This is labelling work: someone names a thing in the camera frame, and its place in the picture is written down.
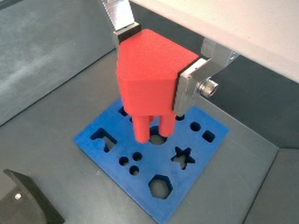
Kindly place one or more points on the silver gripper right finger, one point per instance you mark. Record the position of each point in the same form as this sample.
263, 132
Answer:
194, 82

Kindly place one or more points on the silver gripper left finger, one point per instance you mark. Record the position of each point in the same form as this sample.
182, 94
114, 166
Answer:
122, 19

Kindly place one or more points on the red three prong object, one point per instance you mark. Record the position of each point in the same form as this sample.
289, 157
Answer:
150, 61

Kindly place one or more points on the black curved fixture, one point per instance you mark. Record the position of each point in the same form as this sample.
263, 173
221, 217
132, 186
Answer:
24, 205

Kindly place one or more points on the blue foam shape block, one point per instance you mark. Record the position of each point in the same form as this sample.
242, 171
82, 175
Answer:
154, 172

